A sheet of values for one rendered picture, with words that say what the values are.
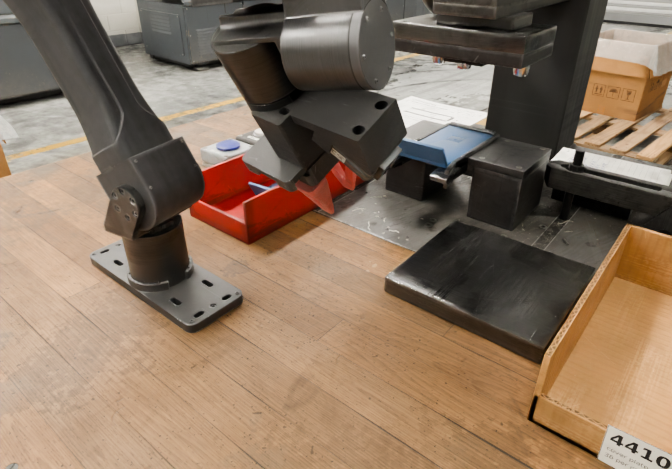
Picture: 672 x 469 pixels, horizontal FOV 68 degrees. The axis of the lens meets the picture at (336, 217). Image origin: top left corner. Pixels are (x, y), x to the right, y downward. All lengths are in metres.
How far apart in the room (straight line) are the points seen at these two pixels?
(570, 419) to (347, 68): 0.30
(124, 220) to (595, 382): 0.45
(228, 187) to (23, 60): 4.35
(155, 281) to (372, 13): 0.36
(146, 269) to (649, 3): 9.75
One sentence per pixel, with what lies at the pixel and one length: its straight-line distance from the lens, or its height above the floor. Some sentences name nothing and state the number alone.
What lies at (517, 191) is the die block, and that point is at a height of 0.96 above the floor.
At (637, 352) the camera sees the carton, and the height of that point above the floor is 0.91.
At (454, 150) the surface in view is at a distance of 0.69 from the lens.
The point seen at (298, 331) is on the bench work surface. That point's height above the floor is 0.90.
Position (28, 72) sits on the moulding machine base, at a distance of 5.05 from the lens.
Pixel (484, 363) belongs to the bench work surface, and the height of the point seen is 0.90.
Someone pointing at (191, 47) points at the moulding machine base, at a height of 0.25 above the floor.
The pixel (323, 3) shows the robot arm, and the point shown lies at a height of 1.20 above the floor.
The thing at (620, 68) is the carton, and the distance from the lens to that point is 3.98.
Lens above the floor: 1.23
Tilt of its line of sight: 29 degrees down
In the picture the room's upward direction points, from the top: straight up
